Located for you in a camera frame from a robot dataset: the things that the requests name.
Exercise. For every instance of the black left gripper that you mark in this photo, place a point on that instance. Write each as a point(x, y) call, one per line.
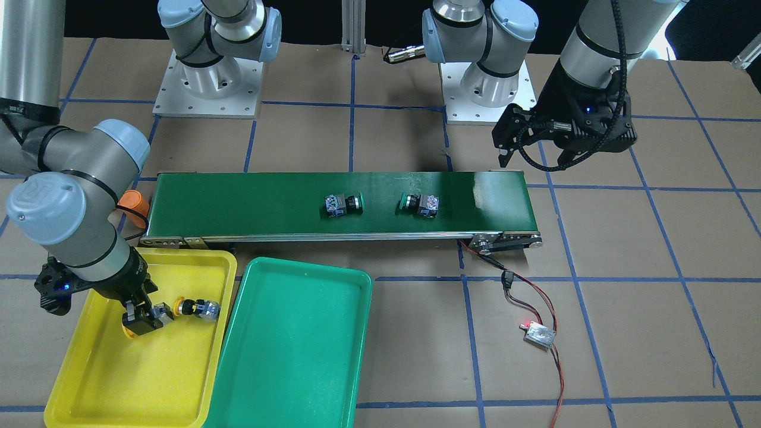
point(554, 98)

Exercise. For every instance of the green conveyor belt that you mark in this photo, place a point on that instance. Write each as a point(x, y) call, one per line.
point(490, 210)

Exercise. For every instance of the green plastic tray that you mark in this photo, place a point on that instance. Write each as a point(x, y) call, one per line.
point(294, 346)

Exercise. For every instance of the yellow mushroom push button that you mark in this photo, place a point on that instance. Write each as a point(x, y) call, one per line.
point(204, 309)

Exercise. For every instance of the green mushroom push button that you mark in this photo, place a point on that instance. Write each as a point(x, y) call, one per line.
point(425, 205)

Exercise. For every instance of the yellow plastic tray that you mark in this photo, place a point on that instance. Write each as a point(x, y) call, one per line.
point(160, 379)

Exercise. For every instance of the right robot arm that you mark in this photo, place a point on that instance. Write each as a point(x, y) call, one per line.
point(74, 180)

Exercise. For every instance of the aluminium frame post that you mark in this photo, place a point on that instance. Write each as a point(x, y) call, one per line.
point(353, 13)

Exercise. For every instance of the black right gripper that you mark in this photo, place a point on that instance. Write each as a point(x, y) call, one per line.
point(126, 284)

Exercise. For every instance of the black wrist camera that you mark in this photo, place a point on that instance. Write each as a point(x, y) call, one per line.
point(56, 284)

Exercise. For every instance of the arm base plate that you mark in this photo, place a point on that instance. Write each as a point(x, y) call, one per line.
point(482, 101)
point(208, 98)

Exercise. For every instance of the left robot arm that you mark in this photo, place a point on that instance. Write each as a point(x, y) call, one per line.
point(609, 35)

